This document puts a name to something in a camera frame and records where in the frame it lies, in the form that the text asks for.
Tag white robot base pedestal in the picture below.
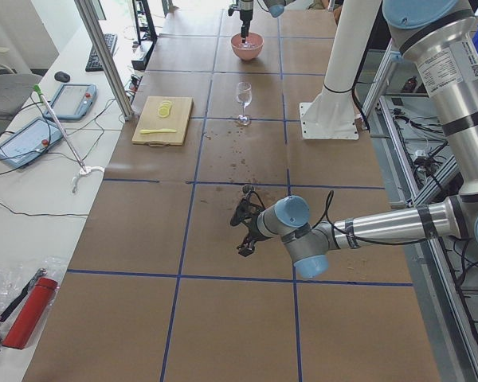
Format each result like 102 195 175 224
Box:
300 0 382 140

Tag clear wine glass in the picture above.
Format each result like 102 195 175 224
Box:
236 82 253 126

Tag red cylindrical bottle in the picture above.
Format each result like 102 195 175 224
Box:
2 277 58 349

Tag lemon slice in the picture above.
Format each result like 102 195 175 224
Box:
157 99 173 119

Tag pink bowl with ice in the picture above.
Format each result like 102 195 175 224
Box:
230 32 264 61

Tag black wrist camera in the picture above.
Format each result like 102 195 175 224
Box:
228 4 240 17

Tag near blue teach pendant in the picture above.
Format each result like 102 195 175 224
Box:
0 117 62 169

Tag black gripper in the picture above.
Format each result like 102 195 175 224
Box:
238 0 253 21
229 194 263 257

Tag yellow plastic knife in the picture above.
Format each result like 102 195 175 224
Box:
139 128 178 134

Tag aluminium frame post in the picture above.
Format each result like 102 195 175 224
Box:
74 0 134 121

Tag grey office chair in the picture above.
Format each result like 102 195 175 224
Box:
0 47 42 134

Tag wooden cutting board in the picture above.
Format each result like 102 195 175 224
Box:
131 96 193 146

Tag black keyboard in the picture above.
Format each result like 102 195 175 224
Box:
84 33 119 73

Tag steel double jigger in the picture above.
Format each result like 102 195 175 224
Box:
242 184 254 196

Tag far blue teach pendant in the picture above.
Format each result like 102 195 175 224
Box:
49 83 97 122

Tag clear plastic bag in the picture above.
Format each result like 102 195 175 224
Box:
0 257 68 321

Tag blue teach pendant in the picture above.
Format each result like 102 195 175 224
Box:
0 117 62 169
49 83 97 122

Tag black computer mouse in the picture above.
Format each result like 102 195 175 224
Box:
54 71 71 83

